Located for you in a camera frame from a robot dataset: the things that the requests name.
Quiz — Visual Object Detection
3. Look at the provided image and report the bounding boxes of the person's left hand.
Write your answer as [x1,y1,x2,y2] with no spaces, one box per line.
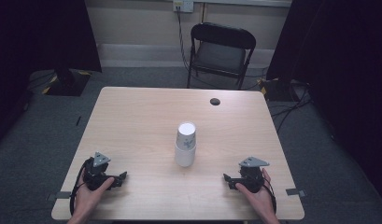
[71,174,116,220]

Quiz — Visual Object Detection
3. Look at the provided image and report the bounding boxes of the black folding chair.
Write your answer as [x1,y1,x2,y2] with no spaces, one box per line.
[186,21,258,91]

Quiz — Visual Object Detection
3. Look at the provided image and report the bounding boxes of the white wall cable duct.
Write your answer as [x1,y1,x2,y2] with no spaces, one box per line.
[192,0,293,8]

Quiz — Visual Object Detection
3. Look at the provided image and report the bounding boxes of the printed white paper cup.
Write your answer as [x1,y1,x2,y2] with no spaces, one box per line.
[175,121,197,150]

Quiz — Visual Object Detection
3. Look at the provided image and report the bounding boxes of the black floor cables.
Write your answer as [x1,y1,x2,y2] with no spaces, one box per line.
[268,78,314,133]

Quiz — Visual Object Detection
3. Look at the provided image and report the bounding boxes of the white wall socket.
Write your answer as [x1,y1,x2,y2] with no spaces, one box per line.
[173,0,194,14]

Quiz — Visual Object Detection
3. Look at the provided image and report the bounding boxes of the plain white paper cup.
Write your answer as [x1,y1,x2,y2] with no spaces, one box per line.
[174,141,197,168]

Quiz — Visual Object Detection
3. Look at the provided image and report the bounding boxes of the hand-held gripper cable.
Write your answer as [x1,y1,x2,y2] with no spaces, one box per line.
[69,158,93,217]
[262,176,277,216]

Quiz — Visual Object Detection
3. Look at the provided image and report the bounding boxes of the right hand-held gripper cable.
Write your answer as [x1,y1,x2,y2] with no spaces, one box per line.
[262,176,277,216]

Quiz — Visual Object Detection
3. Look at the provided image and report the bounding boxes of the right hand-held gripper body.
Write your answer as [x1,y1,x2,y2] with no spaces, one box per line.
[231,156,271,194]

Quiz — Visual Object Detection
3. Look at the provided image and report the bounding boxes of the person's right hand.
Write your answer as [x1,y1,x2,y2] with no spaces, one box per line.
[234,167,278,220]

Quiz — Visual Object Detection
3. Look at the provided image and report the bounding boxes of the black stand base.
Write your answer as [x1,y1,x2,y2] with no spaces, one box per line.
[259,77,294,103]
[41,68,92,97]

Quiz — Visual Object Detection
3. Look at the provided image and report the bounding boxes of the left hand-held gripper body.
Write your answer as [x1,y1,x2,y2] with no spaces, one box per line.
[82,151,123,191]

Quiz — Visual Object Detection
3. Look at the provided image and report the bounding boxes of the black curtain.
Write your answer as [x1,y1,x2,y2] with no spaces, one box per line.
[0,0,103,146]
[265,0,382,203]

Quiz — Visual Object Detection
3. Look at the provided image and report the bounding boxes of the grey tape strip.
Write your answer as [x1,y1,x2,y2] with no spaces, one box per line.
[285,188,307,198]
[46,190,72,202]

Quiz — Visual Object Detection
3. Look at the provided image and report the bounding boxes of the black wall socket cable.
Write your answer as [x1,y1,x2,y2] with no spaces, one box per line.
[176,6,192,73]

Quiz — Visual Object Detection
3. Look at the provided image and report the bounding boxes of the left hand-held gripper cable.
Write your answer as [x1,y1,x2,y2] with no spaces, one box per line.
[69,158,93,217]

